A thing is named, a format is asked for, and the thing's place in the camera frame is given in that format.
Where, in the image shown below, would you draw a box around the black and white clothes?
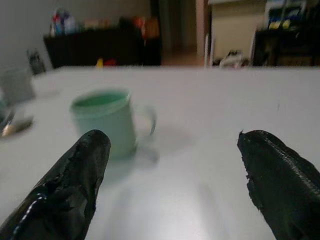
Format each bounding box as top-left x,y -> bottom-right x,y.
219,49 -> 250,69

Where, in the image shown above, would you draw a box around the blue white container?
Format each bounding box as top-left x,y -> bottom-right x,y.
50,8 -> 76,36

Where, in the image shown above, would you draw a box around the green mug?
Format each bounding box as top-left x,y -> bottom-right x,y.
70,87 -> 158,161

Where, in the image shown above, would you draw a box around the blue yellow box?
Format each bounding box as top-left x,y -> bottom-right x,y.
264,0 -> 307,30

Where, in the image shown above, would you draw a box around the white rack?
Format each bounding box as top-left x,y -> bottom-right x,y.
203,32 -> 218,67

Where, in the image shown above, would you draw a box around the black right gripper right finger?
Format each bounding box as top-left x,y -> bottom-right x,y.
236,129 -> 320,240

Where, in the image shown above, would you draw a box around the orange bag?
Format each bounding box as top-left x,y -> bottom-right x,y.
134,16 -> 160,40

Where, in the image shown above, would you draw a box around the grey mug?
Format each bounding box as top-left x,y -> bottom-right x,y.
0,66 -> 36,106

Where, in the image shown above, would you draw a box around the gold spoon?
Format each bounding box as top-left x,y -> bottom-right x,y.
0,109 -> 35,138

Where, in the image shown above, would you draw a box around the dark cabinet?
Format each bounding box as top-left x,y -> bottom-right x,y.
43,17 -> 162,69

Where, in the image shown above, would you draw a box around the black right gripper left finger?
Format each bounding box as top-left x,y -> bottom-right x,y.
0,129 -> 112,240

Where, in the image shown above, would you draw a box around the black shelf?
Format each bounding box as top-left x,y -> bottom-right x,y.
252,24 -> 320,67

